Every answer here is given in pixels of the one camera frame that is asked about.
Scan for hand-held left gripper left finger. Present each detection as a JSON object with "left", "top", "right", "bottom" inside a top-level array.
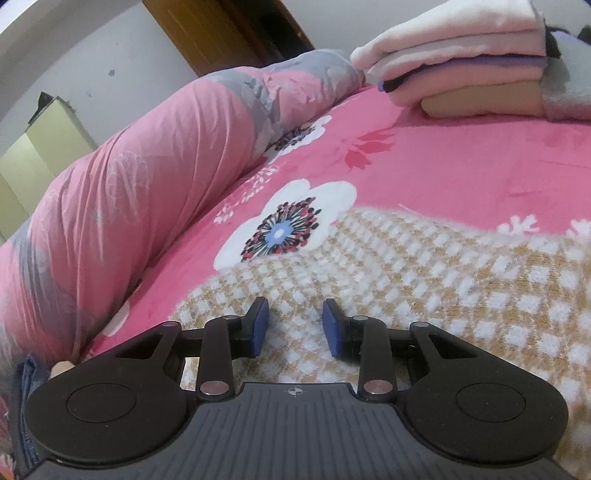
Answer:
[{"left": 113, "top": 296, "right": 271, "bottom": 402}]

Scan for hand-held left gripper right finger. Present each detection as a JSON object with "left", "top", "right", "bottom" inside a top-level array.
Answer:
[{"left": 322, "top": 298, "right": 481, "bottom": 403}]

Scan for beige white checked knit cardigan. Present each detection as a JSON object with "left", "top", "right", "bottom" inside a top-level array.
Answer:
[{"left": 173, "top": 208, "right": 591, "bottom": 467}]

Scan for white garment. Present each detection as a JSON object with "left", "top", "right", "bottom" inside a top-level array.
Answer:
[{"left": 350, "top": 0, "right": 549, "bottom": 80}]

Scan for pink grey rolled quilt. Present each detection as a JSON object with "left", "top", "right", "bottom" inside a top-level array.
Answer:
[{"left": 0, "top": 48, "right": 366, "bottom": 462}]

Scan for pink floral bed sheet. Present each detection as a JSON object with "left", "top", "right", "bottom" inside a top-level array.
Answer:
[{"left": 88, "top": 85, "right": 591, "bottom": 361}]

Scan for blue jeans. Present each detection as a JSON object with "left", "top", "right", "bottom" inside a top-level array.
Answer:
[{"left": 16, "top": 353, "right": 51, "bottom": 472}]

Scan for tan folded garment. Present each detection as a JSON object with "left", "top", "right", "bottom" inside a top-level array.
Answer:
[{"left": 419, "top": 79, "right": 546, "bottom": 119}]

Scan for yellow green cabinet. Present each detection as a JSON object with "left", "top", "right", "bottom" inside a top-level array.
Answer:
[{"left": 0, "top": 95, "right": 99, "bottom": 243}]

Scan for brown wooden door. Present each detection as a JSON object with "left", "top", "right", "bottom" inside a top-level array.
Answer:
[{"left": 143, "top": 0, "right": 315, "bottom": 77}]

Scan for purple folded garment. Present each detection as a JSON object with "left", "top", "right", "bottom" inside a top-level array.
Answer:
[{"left": 378, "top": 54, "right": 549, "bottom": 93}]

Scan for grey folded garment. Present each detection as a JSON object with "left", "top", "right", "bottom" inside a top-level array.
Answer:
[{"left": 539, "top": 28, "right": 591, "bottom": 123}]

